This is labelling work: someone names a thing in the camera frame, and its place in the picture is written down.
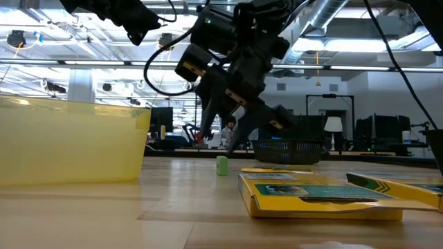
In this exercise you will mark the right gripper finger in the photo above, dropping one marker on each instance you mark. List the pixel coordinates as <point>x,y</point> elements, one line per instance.
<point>211,103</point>
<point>256,121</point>

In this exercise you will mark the yellow crayon box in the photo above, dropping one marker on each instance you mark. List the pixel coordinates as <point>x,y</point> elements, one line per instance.
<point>398,188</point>
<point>277,170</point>
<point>311,200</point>

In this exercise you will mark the green eraser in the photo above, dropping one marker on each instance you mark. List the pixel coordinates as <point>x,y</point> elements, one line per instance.
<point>222,165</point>

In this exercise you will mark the yellow translucent plastic bin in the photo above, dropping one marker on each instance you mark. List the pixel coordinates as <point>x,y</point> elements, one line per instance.
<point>69,145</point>

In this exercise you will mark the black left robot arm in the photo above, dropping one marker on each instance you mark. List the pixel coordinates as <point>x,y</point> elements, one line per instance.
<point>121,14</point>

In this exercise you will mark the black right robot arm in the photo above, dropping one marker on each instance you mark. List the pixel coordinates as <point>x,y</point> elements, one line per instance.
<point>214,31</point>

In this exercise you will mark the person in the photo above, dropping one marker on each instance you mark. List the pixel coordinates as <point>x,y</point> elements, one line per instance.
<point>229,133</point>

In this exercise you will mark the black slotted plastic basket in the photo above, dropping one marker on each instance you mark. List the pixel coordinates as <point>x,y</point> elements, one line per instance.
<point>287,152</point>

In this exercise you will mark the white table lamp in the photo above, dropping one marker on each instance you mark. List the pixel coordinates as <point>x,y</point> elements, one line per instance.
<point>333,124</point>

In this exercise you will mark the rig LED light bar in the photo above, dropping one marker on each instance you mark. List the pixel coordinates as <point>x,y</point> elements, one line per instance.
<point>93,62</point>

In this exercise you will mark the black monitor row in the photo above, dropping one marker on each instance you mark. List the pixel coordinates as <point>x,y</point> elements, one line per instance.
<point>380,128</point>

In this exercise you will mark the white cup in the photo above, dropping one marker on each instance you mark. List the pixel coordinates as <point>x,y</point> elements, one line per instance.
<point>406,137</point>

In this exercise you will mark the black gantry frame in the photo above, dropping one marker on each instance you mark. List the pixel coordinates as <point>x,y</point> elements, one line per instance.
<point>328,96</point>

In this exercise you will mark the silver ventilation duct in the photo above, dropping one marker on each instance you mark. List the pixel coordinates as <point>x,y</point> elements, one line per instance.
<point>322,17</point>

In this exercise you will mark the black ceiling camera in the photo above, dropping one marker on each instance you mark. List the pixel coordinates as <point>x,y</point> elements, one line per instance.
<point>16,38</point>

